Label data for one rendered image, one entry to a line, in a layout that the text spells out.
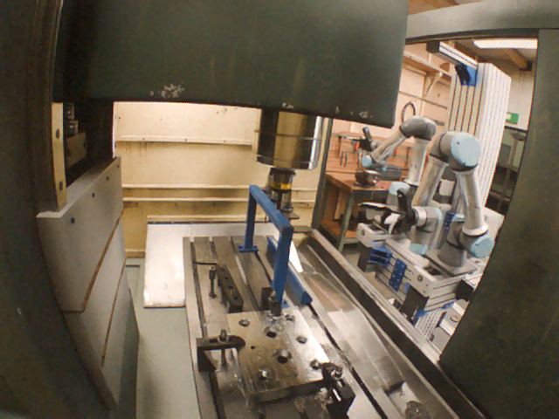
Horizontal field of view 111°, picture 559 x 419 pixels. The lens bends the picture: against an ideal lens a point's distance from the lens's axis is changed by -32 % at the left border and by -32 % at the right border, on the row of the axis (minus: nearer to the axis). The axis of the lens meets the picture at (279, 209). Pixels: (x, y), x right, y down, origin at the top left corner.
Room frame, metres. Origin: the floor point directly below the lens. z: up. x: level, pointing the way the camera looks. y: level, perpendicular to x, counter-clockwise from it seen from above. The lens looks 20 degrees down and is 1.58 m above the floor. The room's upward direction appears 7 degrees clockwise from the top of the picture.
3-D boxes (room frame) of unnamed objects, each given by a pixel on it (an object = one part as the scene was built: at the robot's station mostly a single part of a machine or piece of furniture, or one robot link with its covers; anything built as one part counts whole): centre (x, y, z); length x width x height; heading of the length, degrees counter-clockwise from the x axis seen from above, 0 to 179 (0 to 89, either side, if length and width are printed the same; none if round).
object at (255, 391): (0.56, -0.04, 0.97); 0.29 x 0.23 x 0.05; 21
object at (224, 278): (0.85, 0.15, 0.93); 0.26 x 0.05 x 0.06; 26
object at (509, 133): (4.04, -3.57, 1.18); 1.09 x 0.09 x 2.35; 21
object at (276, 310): (0.74, -0.01, 0.97); 0.13 x 0.03 x 0.15; 21
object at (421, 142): (1.64, -0.79, 1.41); 0.15 x 0.12 x 0.55; 125
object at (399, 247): (1.35, -0.83, 0.79); 0.36 x 0.27 x 0.85; 21
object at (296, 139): (0.67, 0.00, 1.51); 0.16 x 0.16 x 0.12
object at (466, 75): (1.36, -0.85, 1.94); 0.09 x 0.09 x 0.09; 21
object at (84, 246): (0.51, 0.42, 1.16); 0.48 x 0.05 x 0.51; 21
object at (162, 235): (1.28, 0.23, 0.75); 0.89 x 0.70 x 0.26; 111
